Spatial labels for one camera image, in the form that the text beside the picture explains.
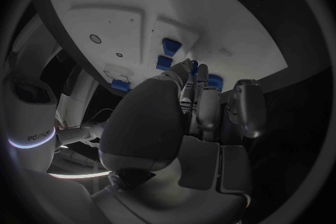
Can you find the blue block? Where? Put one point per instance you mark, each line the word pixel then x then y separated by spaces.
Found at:
pixel 164 62
pixel 171 46

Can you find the blue gear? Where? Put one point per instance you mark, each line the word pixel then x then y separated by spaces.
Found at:
pixel 215 81

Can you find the blue peg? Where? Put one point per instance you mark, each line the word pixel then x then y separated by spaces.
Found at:
pixel 194 68

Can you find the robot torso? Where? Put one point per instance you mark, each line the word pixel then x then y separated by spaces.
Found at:
pixel 28 119

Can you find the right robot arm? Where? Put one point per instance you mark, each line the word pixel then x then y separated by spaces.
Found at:
pixel 76 134

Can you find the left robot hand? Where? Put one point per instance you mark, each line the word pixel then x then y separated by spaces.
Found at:
pixel 147 123

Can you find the blue plug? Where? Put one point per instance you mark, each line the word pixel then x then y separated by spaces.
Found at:
pixel 120 85

